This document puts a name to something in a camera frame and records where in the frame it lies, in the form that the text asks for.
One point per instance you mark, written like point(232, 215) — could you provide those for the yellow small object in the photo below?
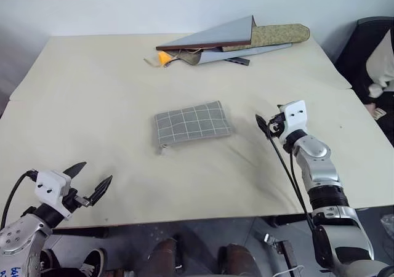
point(163, 58)

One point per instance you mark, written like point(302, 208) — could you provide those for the dark brown rounded shape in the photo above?
point(238, 260)
point(164, 257)

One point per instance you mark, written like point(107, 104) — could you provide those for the black flat bar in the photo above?
point(240, 61)

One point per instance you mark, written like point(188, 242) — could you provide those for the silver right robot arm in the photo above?
point(320, 155)

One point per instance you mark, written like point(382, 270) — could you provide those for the person in black white jacket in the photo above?
point(381, 64)

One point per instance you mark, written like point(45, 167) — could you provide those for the metal table clamp bracket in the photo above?
point(278, 246)

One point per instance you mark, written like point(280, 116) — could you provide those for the grey checked fabric pouch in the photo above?
point(192, 124)

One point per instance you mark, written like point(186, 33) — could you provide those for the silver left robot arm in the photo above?
point(18, 237)

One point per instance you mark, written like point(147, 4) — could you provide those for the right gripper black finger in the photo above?
point(281, 108)
point(263, 124)

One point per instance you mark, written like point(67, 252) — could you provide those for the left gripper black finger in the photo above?
point(75, 170)
point(101, 190)

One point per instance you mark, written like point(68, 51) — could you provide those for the black chair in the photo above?
point(349, 52)

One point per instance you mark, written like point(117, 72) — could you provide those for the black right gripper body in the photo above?
point(277, 126)

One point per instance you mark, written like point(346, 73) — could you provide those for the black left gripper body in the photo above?
point(74, 200)

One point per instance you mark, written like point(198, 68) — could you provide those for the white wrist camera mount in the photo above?
point(294, 117)
point(50, 186)

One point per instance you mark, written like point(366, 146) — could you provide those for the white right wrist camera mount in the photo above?
point(294, 117)

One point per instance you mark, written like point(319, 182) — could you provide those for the clear plastic bag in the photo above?
point(388, 234)

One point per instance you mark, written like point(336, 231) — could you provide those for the grey-blue board with brown edge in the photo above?
point(220, 34)

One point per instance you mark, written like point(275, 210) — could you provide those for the black sneaker with white laces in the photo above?
point(94, 260)
point(46, 260)

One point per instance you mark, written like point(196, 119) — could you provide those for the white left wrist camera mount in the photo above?
point(50, 186)

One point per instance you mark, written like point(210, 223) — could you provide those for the grey-blue flat board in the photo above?
point(243, 53)

